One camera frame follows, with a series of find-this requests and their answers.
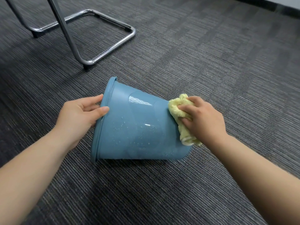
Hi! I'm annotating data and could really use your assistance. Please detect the black mesh chair chrome frame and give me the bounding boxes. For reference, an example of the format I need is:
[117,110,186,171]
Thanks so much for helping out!
[3,0,136,71]

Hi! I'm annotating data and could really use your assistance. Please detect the yellow microfibre cloth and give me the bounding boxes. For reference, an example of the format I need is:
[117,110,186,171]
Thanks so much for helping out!
[167,93,203,146]

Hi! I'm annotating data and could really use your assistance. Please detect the person's right hand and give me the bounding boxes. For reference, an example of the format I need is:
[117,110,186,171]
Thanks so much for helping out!
[177,96,228,148]

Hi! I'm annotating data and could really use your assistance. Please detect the blue plastic bucket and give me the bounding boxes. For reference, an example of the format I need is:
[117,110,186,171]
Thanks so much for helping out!
[90,76,193,163]

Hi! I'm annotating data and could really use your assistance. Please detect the person's right forearm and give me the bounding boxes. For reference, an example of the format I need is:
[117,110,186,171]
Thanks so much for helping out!
[208,136,300,225]

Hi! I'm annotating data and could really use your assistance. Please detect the person's left hand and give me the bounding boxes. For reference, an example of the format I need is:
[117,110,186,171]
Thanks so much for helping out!
[54,93,110,150]

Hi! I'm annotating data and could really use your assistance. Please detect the person's left forearm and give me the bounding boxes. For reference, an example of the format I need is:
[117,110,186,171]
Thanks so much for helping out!
[0,128,71,225]

